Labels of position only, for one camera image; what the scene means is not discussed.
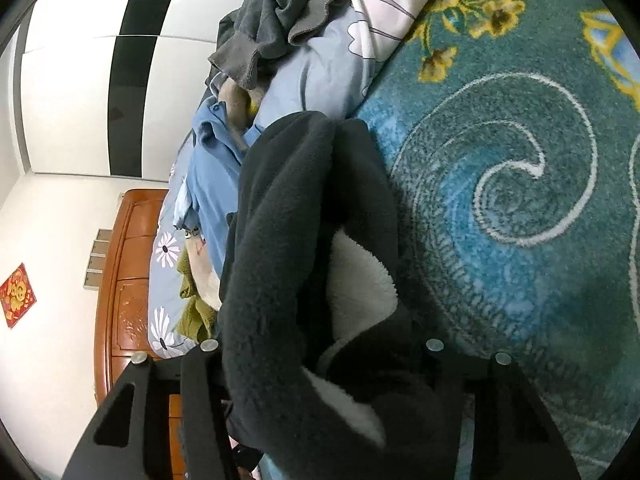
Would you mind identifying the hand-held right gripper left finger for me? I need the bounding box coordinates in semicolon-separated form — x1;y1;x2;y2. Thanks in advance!
62;340;237;480

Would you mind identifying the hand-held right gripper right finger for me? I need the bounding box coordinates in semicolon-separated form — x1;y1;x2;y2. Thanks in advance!
424;339;584;480

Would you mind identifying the black fleece garment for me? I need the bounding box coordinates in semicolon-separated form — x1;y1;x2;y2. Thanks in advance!
219;110;467;480

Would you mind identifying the olive green garment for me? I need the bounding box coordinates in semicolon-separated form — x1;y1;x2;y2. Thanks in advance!
176;249;219;347

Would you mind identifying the cream garment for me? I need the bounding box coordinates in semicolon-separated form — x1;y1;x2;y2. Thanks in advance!
186;79;258;312

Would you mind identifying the teal floral blanket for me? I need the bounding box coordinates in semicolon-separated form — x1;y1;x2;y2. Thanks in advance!
350;0;640;480

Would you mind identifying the brown wooden headboard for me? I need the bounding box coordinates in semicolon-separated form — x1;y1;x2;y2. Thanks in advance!
93;188;192;480

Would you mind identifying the blue shirt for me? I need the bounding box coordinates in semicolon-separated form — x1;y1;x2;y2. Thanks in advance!
172;96;282;272

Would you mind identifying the light blue floral quilt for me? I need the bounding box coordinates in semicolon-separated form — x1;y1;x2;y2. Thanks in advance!
147;0;457;361

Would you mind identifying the grey garment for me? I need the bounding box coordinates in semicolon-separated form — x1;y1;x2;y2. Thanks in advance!
206;0;367;92

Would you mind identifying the red wall decoration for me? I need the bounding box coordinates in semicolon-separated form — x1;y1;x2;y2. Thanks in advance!
0;262;38;330

